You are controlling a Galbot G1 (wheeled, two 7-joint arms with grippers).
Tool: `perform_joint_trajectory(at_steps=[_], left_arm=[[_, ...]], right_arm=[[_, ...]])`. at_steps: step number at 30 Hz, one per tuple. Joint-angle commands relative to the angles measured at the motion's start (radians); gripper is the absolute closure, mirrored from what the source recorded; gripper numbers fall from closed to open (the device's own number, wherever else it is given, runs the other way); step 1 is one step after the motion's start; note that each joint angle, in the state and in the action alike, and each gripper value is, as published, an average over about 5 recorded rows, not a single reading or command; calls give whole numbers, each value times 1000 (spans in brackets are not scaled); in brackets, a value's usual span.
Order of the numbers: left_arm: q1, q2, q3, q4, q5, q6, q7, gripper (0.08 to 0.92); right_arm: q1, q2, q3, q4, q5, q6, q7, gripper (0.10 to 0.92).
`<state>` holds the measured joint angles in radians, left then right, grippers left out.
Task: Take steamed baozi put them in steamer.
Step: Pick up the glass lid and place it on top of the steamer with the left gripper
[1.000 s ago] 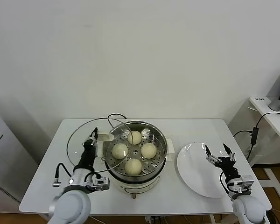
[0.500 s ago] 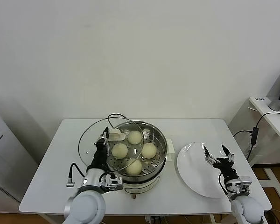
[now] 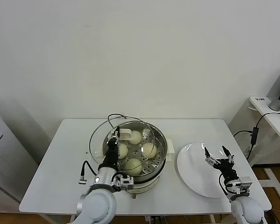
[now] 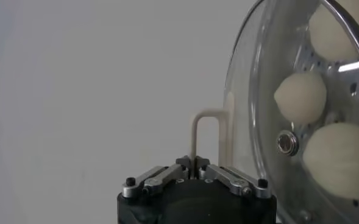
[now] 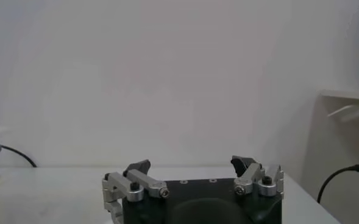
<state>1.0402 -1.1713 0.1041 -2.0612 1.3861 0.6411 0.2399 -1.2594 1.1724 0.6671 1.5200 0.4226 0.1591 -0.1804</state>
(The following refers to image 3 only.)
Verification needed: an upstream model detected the grey computer mouse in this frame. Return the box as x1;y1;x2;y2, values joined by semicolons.
268;99;280;112

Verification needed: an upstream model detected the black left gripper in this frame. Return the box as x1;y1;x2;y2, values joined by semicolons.
103;126;121;168

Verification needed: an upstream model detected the black cooker power cord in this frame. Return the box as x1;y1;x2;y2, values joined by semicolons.
108;113;129;129

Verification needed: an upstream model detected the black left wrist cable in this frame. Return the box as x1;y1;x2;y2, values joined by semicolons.
78;160;98;185

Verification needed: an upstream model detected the glass pot lid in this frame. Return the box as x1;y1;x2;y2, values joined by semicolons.
89;116;156;175

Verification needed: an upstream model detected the black power adapter brick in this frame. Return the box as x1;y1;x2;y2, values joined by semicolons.
251;127;259;147

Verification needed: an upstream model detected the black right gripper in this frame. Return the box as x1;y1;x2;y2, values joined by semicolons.
204;145;239;182

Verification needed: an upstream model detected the cream electric cooker base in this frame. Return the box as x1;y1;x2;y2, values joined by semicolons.
95;139;175;200

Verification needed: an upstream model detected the white steamed baozi bun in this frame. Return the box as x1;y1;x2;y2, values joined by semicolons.
128;130;142;145
125;158;143;175
118;143;129;159
141;143;158;159

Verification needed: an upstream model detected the white side desk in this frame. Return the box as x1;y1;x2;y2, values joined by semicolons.
248;95;280;203

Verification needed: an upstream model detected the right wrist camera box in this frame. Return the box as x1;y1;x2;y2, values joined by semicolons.
233;176;252;194

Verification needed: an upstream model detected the white cabinet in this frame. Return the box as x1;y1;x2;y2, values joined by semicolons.
0;102;39;206

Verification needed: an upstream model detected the black adapter cable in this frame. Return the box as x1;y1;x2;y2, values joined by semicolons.
233;112;280;161

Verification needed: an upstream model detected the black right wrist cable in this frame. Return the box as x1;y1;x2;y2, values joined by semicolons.
218;174;233;203

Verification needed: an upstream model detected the white round plate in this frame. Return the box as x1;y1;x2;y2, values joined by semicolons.
176;142;238;199

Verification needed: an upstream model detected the perforated steel steamer basket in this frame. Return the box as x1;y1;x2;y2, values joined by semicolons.
103;120;168;182

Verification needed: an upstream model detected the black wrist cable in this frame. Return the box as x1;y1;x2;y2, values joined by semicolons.
78;160;98;185
218;174;233;203

